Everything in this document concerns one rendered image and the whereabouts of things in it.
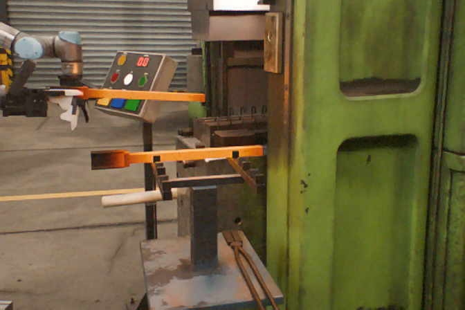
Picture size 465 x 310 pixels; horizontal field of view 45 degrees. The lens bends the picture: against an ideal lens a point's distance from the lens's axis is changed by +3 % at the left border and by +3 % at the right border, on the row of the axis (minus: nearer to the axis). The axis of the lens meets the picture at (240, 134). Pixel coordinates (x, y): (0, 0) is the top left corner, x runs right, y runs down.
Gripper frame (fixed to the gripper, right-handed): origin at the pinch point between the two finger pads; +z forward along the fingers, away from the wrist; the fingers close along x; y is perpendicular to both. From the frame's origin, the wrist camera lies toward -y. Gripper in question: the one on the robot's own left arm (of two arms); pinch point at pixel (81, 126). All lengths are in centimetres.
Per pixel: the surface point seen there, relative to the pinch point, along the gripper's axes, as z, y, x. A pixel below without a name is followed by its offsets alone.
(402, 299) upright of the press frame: 47, -115, 33
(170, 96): -17, -41, 32
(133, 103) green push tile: -6.9, -15.2, -16.2
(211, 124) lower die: -6, -52, 21
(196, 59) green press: 6, 33, -477
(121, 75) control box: -16.8, -6.2, -32.1
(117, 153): -7, -34, 66
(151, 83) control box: -15.1, -22.9, -17.1
